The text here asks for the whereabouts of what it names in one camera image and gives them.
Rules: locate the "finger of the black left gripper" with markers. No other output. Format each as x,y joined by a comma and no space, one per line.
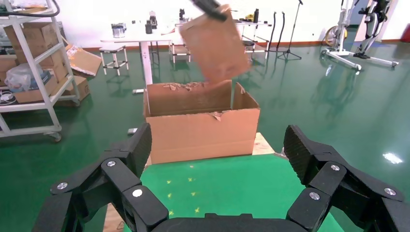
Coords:
211,8

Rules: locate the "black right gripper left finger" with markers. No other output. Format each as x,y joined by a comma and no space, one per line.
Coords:
121,179

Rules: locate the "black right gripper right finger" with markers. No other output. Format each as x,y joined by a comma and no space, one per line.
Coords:
333,185

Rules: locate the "small cardboard box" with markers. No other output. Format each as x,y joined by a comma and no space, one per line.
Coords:
214,48

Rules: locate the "large open cardboard carton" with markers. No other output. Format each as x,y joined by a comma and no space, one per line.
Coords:
201,137

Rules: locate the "brown box with label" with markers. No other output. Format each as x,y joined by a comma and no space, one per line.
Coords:
78,88

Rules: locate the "low brown storage box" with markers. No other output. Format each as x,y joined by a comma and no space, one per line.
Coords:
35,95

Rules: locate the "flattened printed cardboard sheet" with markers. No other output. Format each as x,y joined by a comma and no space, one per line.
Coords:
85,62

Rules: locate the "narrow brown storage box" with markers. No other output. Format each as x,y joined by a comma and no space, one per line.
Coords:
59,69

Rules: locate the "large brown storage box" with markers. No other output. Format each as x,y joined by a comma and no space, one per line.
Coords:
35,35

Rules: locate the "small black gadget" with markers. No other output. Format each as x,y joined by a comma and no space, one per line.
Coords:
182,14

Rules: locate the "small yellow tool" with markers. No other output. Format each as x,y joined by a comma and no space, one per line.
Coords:
250,16

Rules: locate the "tall black bottle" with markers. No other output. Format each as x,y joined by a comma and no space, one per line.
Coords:
256,16

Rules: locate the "small silver floor object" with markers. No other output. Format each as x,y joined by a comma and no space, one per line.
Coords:
132,131

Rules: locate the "black round stool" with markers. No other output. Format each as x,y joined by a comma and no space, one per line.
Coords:
248,43

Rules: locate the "black desktop device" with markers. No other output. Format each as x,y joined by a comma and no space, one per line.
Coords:
153,19

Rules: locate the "short black bottle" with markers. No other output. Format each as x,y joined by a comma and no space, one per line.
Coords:
148,28

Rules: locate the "black floor stand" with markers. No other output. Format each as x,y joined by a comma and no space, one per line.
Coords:
273,32
282,32

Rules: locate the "black tripod stand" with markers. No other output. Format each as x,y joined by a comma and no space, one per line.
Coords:
291,41

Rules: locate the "metal can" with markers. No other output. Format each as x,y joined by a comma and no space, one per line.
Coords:
118,31

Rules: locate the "green cloth mat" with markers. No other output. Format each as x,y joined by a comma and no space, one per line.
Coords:
224,185

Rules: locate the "white wheeled shelf rack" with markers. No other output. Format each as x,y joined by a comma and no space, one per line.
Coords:
25,131

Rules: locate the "white robot support stand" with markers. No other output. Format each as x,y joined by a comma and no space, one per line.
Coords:
344,16

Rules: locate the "clear plastic bag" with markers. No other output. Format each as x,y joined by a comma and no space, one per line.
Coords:
22,76

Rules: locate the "black white humanoid legs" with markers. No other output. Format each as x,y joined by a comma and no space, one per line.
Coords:
373,19

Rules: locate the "red container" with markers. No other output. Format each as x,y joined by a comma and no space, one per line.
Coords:
406,33

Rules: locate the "small white frame stool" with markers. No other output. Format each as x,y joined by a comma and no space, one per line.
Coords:
179,45

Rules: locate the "white tube frame table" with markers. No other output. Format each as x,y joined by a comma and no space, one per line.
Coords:
259,23

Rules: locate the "white pedestal table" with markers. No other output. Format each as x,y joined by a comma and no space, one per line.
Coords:
146,64

